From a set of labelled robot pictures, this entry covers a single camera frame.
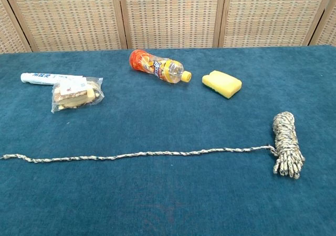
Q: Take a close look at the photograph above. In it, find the white toothpaste tube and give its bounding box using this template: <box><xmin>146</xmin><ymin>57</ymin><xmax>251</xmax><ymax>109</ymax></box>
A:
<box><xmin>20</xmin><ymin>72</ymin><xmax>87</xmax><ymax>87</ymax></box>

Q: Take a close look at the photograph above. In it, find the orange label plastic drink bottle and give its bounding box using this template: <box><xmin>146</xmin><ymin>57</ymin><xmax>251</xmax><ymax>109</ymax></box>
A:
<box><xmin>129</xmin><ymin>49</ymin><xmax>192</xmax><ymax>85</ymax></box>

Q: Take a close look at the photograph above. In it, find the teal table cloth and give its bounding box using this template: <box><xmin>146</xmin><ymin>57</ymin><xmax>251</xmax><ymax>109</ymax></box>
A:
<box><xmin>0</xmin><ymin>45</ymin><xmax>336</xmax><ymax>236</ymax></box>

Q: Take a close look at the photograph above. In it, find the clear bag of snacks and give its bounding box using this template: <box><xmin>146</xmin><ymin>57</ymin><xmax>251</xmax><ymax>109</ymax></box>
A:
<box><xmin>50</xmin><ymin>77</ymin><xmax>105</xmax><ymax>114</ymax></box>

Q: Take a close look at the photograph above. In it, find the white speckled braided rope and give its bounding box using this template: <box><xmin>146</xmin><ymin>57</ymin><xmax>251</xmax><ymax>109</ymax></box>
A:
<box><xmin>0</xmin><ymin>111</ymin><xmax>306</xmax><ymax>180</ymax></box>

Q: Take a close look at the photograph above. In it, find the yellow sponge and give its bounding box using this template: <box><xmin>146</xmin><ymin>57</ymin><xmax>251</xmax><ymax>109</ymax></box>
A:
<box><xmin>202</xmin><ymin>70</ymin><xmax>243</xmax><ymax>99</ymax></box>

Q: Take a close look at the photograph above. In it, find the woven bamboo folding screen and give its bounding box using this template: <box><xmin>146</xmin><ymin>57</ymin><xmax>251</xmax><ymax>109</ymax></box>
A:
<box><xmin>0</xmin><ymin>0</ymin><xmax>336</xmax><ymax>54</ymax></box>

